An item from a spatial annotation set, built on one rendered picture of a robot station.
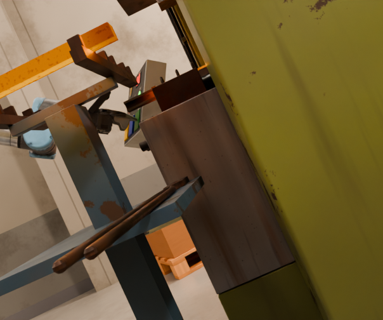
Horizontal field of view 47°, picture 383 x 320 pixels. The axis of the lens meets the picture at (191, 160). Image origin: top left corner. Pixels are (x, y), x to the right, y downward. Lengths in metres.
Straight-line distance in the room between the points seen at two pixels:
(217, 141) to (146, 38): 3.99
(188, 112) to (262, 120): 0.31
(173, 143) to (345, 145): 0.42
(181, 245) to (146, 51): 2.32
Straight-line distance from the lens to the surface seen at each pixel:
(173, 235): 3.42
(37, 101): 1.67
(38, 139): 1.49
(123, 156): 4.74
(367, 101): 0.82
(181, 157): 1.04
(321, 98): 0.80
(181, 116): 1.05
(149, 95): 1.28
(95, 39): 0.68
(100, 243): 0.40
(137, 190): 4.71
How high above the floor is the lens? 0.79
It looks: level
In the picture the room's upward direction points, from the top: 25 degrees counter-clockwise
